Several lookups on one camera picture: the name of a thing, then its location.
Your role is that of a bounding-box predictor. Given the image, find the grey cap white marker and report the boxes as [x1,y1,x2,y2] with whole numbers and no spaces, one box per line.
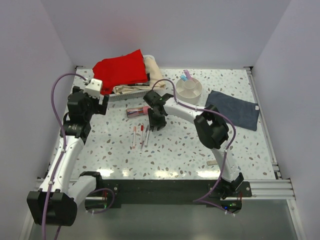
[143,129,151,148]

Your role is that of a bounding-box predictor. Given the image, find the blue white eraser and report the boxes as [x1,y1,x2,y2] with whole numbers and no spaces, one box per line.
[180,75,188,82]

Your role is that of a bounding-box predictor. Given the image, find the pink purple correction tape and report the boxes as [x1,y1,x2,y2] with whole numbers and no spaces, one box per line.
[183,69,193,80]

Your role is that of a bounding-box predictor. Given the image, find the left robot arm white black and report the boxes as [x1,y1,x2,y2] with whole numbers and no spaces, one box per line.
[26,83,109,226]

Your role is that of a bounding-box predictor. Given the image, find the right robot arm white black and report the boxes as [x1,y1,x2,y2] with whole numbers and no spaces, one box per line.
[143,90,244,202]

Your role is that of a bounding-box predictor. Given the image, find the red cap white marker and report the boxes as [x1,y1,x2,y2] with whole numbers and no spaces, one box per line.
[139,123,144,145]

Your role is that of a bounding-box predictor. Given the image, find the peach cap white marker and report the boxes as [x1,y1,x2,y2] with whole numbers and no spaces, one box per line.
[132,126,137,149]

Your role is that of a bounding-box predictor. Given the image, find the clear pen case pink cap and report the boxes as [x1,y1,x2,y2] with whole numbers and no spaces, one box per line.
[125,106,150,119]

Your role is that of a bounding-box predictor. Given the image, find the white plastic basket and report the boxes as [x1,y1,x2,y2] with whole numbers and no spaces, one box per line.
[108,54,161,101]

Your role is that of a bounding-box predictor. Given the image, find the beige folded cloth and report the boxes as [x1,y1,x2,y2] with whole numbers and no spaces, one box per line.
[112,55,166,95]

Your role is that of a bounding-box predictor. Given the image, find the white round divided organizer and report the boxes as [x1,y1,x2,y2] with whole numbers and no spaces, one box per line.
[175,78,203,105]

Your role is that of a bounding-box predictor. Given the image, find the red folded cloth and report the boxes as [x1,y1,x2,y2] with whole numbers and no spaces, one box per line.
[92,49,148,95]

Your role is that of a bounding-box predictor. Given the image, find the beige small eraser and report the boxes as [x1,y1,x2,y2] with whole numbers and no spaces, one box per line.
[206,160,218,166]

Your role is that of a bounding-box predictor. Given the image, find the dark blue towel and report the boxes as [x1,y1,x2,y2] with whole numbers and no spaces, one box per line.
[205,90,260,131]

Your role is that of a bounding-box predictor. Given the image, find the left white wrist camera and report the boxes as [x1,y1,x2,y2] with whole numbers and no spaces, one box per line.
[83,78,103,99]

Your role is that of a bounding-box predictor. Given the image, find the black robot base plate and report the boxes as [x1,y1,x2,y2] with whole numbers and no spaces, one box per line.
[74,178,253,211]

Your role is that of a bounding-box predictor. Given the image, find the aluminium frame rail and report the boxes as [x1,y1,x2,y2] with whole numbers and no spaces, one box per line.
[245,67,296,201]

